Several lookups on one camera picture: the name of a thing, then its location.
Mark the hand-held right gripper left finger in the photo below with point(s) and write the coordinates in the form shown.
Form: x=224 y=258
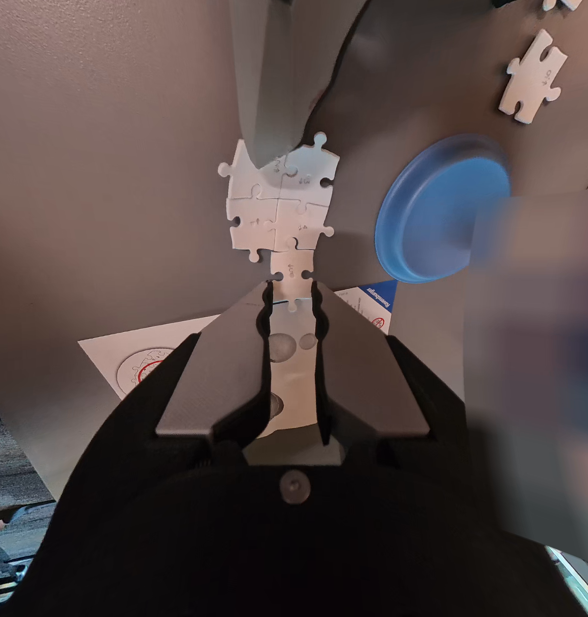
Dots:
x=212 y=376

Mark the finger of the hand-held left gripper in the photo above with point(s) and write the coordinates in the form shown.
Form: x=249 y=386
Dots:
x=269 y=77

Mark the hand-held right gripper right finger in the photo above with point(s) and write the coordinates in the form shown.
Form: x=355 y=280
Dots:
x=366 y=381

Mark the white puzzle piece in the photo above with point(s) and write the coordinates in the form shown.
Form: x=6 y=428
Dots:
x=298 y=226
x=238 y=183
x=292 y=270
x=564 y=4
x=250 y=226
x=532 y=77
x=313 y=168

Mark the white printed instruction leaflet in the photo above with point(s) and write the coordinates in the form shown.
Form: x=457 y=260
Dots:
x=105 y=352

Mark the dark metal frame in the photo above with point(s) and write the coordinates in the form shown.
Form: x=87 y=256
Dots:
x=4 y=554

